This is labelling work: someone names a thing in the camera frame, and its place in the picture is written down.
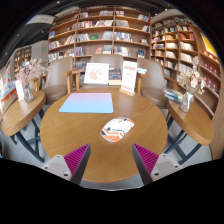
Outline round wooden side table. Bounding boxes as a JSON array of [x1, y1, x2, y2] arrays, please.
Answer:
[[164, 99, 215, 165], [1, 89, 47, 163]]

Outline white red sign wooden base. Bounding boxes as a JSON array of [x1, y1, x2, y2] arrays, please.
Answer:
[[119, 60, 139, 97]]

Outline stack of colourful books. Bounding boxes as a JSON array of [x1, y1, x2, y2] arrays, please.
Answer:
[[163, 86, 184, 103]]

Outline wide wooden bookshelf with books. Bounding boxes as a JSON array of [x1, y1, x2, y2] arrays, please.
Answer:
[[46, 4, 153, 64]]

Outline blue pink gradient mouse pad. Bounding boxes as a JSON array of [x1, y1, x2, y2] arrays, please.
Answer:
[[58, 92, 115, 115]]

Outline dark cover book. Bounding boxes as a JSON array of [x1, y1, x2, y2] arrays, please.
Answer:
[[108, 68, 123, 87]]

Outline small distant wooden bookshelf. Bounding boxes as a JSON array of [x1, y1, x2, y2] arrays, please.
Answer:
[[13, 45, 33, 76]]

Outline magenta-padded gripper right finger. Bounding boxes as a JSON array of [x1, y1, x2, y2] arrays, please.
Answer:
[[131, 143, 183, 186]]

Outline white framed floral picture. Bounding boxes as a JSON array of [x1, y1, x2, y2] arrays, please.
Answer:
[[83, 62, 111, 86]]

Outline orange book display stand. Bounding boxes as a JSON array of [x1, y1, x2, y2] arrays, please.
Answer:
[[0, 64, 18, 114]]

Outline white orange patterned computer mouse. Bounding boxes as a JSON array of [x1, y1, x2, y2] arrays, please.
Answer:
[[99, 116, 136, 143]]

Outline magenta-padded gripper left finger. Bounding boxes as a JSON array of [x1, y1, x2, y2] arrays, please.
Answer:
[[41, 143, 92, 186]]

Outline curved wooden bookshelf with books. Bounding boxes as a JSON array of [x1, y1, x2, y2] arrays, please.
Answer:
[[149, 14, 224, 159]]

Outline glass vase dried flowers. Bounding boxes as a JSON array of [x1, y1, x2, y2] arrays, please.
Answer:
[[14, 58, 48, 104], [178, 55, 208, 113]]

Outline small white table sign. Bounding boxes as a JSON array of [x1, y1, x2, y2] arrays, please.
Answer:
[[14, 79, 25, 102]]

